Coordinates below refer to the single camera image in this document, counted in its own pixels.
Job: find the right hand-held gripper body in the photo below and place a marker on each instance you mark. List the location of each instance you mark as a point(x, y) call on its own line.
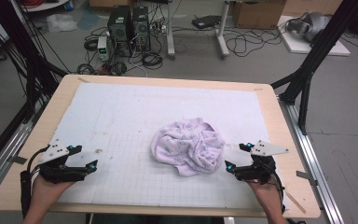
point(265, 148)

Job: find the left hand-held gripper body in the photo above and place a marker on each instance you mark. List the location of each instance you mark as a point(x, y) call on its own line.
point(53, 151)

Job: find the pale purple patterned towel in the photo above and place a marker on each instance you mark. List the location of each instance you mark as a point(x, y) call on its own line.
point(188, 147)

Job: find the person's left hand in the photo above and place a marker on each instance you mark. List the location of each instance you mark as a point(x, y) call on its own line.
point(45, 191)

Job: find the person's right hand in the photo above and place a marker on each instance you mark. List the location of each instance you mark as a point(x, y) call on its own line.
point(267, 194)

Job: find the black tape piece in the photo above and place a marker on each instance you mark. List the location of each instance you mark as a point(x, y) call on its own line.
point(17, 160)

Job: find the grey tape piece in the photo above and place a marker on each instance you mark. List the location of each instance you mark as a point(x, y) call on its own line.
point(306, 176)

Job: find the white grid mat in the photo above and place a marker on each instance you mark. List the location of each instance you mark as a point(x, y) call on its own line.
point(121, 124)

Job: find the thin wooden stick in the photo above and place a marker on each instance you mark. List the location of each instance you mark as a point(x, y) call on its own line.
point(295, 201)

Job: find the white power supply unit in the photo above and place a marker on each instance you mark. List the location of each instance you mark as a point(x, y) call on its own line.
point(103, 48)

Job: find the white floor board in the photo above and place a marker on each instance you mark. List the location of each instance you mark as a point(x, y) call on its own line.
point(295, 45)

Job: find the white desk leg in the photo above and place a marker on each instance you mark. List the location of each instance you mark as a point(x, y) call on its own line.
point(222, 34)
point(170, 31)

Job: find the wide black computer tower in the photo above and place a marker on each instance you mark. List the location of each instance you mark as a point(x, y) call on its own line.
point(119, 31)

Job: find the clear plastic bag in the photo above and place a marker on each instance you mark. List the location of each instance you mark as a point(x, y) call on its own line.
point(61, 23)

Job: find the flat black device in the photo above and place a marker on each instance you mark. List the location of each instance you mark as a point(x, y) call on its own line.
point(205, 21)

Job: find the grey rounded machine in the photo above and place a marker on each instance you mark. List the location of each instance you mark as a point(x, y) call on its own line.
point(313, 25)

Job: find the brown cardboard box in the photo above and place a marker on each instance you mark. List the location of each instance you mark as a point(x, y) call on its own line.
point(258, 14)

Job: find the narrow black computer tower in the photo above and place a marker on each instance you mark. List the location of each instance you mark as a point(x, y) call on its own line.
point(141, 29)

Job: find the aluminium rail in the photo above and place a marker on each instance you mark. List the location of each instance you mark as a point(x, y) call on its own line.
point(313, 168)
point(9, 146)

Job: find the black metal frame stand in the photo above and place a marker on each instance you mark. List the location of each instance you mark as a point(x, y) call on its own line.
point(317, 53)
point(28, 56)

